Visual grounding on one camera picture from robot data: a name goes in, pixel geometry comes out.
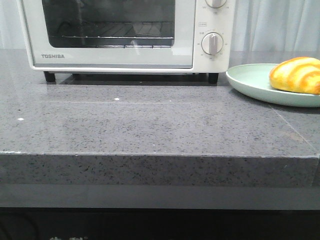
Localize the light green plate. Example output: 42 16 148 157
226 63 320 108

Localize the lower timer knob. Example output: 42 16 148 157
201 32 224 56

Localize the white Toshiba toaster oven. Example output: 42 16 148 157
17 0 236 83

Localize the metal wire oven rack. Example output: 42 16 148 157
48 21 175 48

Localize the upper temperature knob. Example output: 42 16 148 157
205 0 227 9

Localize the glass oven door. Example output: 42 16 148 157
18 0 196 69

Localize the yellow croissant bread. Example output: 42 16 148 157
269 56 320 95

